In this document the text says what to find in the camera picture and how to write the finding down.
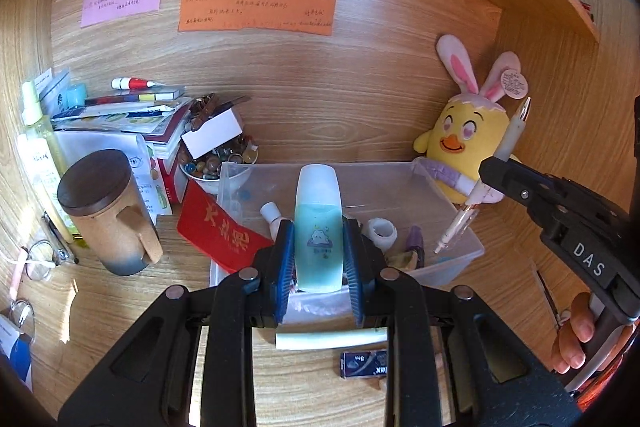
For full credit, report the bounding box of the orange sticky note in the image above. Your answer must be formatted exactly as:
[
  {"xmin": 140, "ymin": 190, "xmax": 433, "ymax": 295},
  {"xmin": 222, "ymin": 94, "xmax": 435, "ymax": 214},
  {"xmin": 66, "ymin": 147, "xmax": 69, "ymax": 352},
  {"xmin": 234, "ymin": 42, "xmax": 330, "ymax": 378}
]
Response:
[{"xmin": 178, "ymin": 0, "xmax": 339, "ymax": 36}]

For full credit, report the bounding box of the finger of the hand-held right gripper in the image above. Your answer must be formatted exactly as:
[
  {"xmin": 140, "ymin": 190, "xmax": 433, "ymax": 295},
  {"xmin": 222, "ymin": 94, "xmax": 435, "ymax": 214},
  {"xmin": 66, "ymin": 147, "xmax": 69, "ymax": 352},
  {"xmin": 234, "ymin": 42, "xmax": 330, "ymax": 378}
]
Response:
[{"xmin": 478, "ymin": 156, "xmax": 568, "ymax": 208}]

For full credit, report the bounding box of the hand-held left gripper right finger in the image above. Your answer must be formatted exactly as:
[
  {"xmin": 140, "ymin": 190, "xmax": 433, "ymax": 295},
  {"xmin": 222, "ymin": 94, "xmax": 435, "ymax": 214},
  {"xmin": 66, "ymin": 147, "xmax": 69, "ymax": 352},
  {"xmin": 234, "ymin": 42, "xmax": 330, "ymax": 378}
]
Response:
[{"xmin": 342, "ymin": 217, "xmax": 583, "ymax": 427}]

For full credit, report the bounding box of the small white box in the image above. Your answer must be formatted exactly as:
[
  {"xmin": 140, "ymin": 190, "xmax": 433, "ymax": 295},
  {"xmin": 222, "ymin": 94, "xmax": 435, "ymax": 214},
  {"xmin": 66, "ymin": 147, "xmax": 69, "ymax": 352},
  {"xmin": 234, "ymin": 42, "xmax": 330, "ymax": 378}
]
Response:
[{"xmin": 181, "ymin": 112, "xmax": 244, "ymax": 158}]

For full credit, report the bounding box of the white tape roll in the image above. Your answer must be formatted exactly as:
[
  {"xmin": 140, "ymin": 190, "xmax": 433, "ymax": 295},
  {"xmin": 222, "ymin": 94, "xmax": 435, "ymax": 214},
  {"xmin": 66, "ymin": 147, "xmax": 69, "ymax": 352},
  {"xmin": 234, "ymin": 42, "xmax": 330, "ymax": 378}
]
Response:
[{"xmin": 367, "ymin": 217, "xmax": 399, "ymax": 251}]

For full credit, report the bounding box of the blue and white card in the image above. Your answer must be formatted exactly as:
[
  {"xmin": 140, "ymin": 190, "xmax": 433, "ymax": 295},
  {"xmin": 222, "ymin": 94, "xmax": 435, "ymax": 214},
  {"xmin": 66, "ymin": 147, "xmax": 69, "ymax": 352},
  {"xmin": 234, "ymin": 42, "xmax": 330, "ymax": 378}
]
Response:
[{"xmin": 0, "ymin": 314, "xmax": 34, "ymax": 391}]

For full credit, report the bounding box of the clear plastic packet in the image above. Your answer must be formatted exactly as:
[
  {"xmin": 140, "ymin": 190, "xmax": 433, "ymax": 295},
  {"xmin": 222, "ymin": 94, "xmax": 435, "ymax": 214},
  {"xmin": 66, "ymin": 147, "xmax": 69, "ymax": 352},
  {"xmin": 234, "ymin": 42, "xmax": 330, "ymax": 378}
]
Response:
[{"xmin": 287, "ymin": 286, "xmax": 357, "ymax": 326}]

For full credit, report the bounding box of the stack of books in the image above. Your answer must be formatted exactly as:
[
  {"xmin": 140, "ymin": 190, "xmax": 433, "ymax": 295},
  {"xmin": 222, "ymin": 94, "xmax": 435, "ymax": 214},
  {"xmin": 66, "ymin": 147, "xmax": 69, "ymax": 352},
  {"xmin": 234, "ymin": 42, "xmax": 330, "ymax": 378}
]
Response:
[{"xmin": 50, "ymin": 84, "xmax": 193, "ymax": 160}]

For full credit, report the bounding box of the brown hair clip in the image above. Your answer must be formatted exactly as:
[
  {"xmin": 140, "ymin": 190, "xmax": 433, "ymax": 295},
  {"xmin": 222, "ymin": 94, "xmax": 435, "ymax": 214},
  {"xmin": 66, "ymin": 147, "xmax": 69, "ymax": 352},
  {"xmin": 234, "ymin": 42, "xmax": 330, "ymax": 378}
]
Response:
[{"xmin": 186, "ymin": 93, "xmax": 251, "ymax": 131}]

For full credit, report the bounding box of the yellow chick plush toy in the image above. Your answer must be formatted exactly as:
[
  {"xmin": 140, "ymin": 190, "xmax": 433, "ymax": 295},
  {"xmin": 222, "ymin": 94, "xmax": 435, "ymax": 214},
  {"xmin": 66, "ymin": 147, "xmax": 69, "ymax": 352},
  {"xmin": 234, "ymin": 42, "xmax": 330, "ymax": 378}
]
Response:
[{"xmin": 411, "ymin": 34, "xmax": 531, "ymax": 208}]

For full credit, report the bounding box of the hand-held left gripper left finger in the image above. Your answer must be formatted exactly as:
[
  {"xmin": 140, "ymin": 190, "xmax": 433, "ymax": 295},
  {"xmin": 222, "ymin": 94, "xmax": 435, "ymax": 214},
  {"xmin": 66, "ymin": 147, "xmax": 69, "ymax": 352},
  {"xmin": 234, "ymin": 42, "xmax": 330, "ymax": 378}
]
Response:
[{"xmin": 57, "ymin": 219, "xmax": 296, "ymax": 427}]

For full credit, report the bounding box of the white clear pen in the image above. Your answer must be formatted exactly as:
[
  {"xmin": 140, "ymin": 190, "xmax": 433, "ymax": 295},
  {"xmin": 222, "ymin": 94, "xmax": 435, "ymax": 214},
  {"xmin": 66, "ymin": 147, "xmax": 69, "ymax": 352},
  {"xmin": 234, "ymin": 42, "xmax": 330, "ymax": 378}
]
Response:
[{"xmin": 434, "ymin": 97, "xmax": 533, "ymax": 255}]

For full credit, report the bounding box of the person's right hand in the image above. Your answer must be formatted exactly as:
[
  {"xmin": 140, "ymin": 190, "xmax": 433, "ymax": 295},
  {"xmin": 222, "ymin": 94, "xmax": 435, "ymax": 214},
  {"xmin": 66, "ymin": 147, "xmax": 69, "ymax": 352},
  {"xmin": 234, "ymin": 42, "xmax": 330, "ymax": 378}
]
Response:
[{"xmin": 550, "ymin": 292, "xmax": 601, "ymax": 375}]

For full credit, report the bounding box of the brown mug with wooden lid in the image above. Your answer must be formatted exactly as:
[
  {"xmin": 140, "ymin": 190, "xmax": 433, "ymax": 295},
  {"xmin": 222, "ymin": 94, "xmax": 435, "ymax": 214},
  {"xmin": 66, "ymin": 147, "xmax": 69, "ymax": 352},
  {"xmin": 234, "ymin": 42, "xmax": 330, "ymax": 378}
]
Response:
[{"xmin": 56, "ymin": 149, "xmax": 164, "ymax": 277}]

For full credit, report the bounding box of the white carton with green print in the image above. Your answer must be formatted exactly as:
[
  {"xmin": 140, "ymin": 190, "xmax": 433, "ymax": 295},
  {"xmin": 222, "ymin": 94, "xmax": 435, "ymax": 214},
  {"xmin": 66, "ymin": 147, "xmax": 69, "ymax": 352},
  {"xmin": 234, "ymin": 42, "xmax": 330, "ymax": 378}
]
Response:
[{"xmin": 134, "ymin": 134, "xmax": 174, "ymax": 216}]

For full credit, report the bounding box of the white and green stick tube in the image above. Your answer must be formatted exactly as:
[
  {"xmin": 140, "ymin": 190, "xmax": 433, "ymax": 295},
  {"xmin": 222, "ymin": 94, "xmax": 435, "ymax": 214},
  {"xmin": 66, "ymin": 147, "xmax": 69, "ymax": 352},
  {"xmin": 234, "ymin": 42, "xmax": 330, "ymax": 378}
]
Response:
[{"xmin": 275, "ymin": 327, "xmax": 389, "ymax": 351}]

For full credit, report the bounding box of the purple small item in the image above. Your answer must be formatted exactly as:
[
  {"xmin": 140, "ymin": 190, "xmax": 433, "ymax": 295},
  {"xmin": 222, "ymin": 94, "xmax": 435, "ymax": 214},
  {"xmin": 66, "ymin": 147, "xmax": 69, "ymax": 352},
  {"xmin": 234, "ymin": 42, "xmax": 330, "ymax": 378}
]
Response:
[{"xmin": 404, "ymin": 226, "xmax": 427, "ymax": 269}]

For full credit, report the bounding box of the red and white marker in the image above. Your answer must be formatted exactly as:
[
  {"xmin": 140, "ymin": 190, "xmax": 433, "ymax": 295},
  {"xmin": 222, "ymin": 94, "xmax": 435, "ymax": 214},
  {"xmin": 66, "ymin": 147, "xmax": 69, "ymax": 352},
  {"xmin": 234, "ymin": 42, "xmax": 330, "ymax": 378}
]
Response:
[{"xmin": 111, "ymin": 77, "xmax": 168, "ymax": 91}]

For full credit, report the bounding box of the clear plastic storage box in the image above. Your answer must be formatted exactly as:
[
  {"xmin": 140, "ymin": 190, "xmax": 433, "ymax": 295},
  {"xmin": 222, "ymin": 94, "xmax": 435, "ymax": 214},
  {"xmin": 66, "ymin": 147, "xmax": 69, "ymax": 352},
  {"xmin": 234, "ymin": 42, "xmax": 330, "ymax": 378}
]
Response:
[{"xmin": 209, "ymin": 159, "xmax": 486, "ymax": 290}]

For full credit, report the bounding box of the yellow-green spray bottle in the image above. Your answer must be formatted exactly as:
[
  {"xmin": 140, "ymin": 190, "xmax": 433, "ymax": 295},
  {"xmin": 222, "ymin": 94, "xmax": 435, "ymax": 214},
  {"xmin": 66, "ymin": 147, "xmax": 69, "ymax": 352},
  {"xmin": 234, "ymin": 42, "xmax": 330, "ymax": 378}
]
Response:
[{"xmin": 20, "ymin": 82, "xmax": 57, "ymax": 144}]

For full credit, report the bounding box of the red tea pouch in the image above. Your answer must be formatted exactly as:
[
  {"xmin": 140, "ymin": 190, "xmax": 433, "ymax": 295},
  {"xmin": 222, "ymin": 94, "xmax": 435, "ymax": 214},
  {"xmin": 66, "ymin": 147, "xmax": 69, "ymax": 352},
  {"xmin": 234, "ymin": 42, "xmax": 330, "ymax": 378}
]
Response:
[{"xmin": 177, "ymin": 181, "xmax": 274, "ymax": 275}]

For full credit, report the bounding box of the blue-green bottle with white cap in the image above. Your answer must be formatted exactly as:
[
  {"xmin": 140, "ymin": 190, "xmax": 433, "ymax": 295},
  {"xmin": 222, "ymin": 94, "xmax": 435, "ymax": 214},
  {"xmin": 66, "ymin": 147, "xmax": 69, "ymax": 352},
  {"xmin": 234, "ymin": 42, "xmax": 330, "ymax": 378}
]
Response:
[{"xmin": 292, "ymin": 163, "xmax": 346, "ymax": 294}]

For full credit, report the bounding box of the metal binder ring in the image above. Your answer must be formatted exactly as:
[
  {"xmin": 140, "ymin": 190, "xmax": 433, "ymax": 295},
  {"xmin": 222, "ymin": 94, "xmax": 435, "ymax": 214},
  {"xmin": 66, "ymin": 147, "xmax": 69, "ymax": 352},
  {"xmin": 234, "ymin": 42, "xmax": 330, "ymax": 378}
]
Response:
[
  {"xmin": 10, "ymin": 299, "xmax": 37, "ymax": 339},
  {"xmin": 22, "ymin": 239, "xmax": 57, "ymax": 281}
]

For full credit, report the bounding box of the bowl of beads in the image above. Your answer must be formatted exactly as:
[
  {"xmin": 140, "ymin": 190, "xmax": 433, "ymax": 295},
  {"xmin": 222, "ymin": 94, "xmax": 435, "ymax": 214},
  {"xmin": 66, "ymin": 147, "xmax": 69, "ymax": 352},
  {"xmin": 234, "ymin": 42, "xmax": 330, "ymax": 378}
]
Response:
[{"xmin": 178, "ymin": 141, "xmax": 259, "ymax": 196}]

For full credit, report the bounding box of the red and white carton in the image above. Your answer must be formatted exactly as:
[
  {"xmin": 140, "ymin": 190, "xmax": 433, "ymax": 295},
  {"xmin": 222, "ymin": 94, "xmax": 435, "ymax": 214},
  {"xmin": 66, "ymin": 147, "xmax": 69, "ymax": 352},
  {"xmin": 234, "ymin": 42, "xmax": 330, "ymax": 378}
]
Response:
[{"xmin": 157, "ymin": 156, "xmax": 189, "ymax": 206}]

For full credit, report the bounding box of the white lotion bottle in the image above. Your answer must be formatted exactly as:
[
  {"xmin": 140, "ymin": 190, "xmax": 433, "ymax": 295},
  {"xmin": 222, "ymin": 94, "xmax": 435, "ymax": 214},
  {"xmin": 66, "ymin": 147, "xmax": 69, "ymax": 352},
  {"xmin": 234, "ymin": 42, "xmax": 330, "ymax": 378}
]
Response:
[{"xmin": 16, "ymin": 134, "xmax": 77, "ymax": 242}]

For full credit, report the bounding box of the black eraser box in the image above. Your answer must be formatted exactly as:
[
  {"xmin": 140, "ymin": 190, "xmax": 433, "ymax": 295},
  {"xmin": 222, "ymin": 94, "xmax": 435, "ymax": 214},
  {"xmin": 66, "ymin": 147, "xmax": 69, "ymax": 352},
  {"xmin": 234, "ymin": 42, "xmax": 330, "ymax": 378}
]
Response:
[{"xmin": 339, "ymin": 349, "xmax": 392, "ymax": 379}]

